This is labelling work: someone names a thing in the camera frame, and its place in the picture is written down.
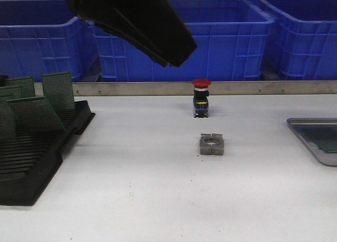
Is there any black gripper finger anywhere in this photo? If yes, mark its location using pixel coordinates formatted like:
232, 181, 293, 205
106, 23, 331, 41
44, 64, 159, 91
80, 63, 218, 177
108, 0, 197, 67

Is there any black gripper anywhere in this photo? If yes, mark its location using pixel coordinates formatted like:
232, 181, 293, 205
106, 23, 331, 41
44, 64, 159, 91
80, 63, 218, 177
66, 0, 170, 66

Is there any black slotted board rack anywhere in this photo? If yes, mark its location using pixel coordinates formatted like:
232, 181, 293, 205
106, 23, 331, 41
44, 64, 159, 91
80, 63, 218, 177
0, 75, 96, 207

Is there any silver metal tray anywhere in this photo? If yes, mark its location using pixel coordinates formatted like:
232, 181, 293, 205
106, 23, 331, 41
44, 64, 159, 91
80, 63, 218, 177
287, 118, 336, 167

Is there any left blue plastic crate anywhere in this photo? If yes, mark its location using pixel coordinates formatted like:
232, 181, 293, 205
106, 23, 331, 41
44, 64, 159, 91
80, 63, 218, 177
1, 0, 98, 82

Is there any blue plastic crate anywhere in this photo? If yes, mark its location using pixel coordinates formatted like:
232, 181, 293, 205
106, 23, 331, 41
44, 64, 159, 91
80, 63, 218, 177
93, 0, 273, 82
260, 0, 336, 80
1, 0, 98, 82

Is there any centre blue plastic crate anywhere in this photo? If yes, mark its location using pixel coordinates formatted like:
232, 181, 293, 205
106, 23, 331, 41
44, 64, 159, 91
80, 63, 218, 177
93, 0, 273, 82

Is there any green perfboard rear right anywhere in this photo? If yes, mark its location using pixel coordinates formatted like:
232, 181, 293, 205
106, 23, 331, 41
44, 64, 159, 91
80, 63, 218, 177
42, 72, 75, 112

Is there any green perfboard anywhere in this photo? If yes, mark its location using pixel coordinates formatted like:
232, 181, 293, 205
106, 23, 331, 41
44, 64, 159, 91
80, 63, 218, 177
1, 94, 16, 142
5, 76, 35, 98
6, 96, 65, 132
1, 85, 22, 99
42, 72, 75, 112

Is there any red emergency stop button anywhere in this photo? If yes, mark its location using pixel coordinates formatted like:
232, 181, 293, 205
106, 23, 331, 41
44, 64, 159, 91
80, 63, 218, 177
192, 78, 211, 118

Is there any green perfboard rear left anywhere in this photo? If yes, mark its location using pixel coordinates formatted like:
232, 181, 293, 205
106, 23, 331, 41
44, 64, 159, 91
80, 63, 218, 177
5, 76, 35, 98

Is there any green perfboard middle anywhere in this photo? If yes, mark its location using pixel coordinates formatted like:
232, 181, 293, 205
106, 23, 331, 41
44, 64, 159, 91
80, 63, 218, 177
6, 96, 65, 132

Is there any grey metal clamp block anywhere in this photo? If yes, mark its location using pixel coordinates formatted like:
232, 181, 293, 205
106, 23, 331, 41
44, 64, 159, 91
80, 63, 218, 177
199, 133, 224, 156

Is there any right blue plastic crate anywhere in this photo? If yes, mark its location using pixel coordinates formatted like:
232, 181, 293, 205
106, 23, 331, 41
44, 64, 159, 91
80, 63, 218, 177
260, 0, 336, 80

